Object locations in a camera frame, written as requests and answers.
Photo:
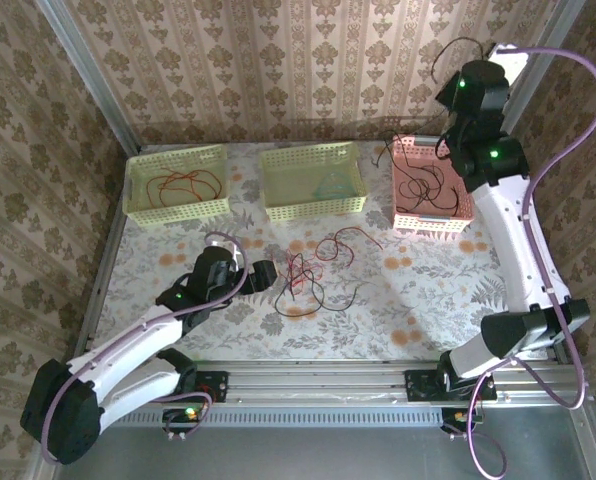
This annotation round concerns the aluminium frame post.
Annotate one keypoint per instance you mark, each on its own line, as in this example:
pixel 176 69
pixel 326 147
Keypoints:
pixel 557 25
pixel 103 95

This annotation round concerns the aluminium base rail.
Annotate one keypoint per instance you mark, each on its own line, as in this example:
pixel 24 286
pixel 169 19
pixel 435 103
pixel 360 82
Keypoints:
pixel 318 382

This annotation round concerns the pink plastic basket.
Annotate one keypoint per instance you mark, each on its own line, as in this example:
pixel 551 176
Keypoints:
pixel 428 220

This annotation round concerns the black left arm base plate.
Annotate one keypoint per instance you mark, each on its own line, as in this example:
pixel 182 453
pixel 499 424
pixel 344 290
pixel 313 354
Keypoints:
pixel 213 387

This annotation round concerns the floral patterned table cover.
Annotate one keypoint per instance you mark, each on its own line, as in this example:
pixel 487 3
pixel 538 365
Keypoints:
pixel 418 310

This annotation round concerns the grey sheet metal tray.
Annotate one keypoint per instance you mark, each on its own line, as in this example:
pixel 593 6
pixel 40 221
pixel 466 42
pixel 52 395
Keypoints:
pixel 328 450

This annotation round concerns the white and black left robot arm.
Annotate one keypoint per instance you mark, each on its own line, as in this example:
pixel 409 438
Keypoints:
pixel 128 345

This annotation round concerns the yellow-green plastic basket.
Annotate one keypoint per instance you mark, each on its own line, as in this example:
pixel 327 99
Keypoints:
pixel 178 165
pixel 288 185

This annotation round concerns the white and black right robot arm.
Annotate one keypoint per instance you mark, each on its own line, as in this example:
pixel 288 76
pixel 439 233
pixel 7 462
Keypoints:
pixel 513 240

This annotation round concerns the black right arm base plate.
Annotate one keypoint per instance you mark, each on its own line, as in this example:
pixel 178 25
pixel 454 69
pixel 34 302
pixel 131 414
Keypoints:
pixel 420 385

